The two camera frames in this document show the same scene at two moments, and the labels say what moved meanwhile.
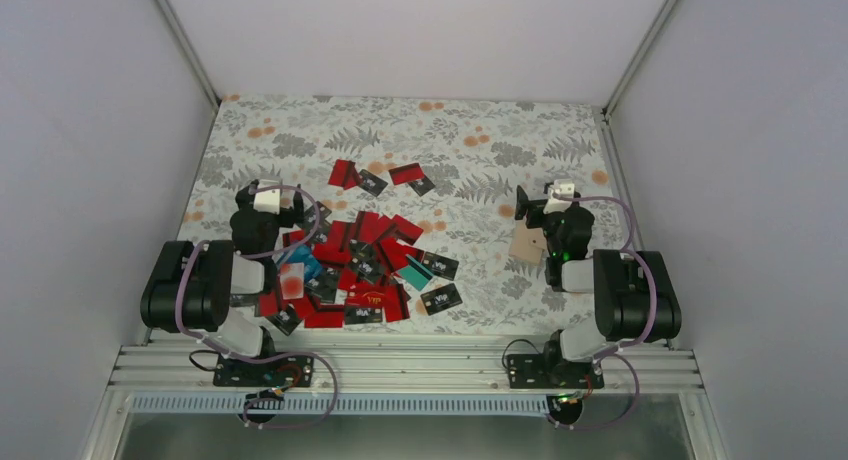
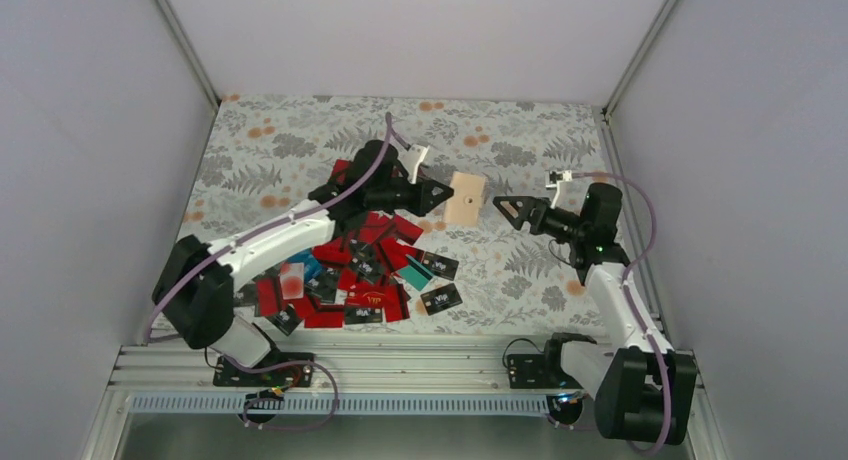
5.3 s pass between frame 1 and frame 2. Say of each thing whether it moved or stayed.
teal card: stayed
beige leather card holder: moved
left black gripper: moved
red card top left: stayed
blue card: stayed
